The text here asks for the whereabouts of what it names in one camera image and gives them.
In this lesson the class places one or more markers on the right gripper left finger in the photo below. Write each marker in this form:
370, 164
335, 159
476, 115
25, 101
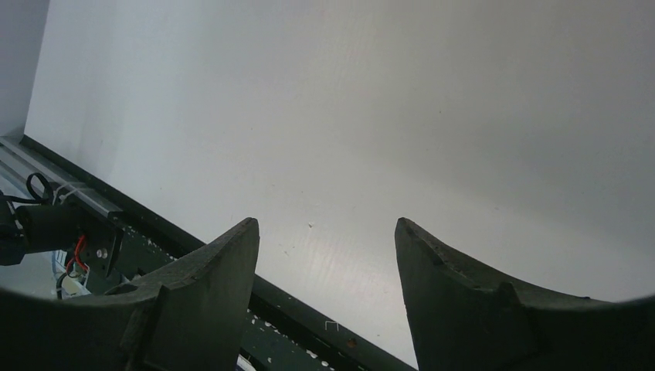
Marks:
187, 315

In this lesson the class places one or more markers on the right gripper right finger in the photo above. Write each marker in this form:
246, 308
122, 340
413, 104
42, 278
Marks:
466, 315

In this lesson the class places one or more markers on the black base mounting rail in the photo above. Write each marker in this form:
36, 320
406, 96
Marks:
282, 332

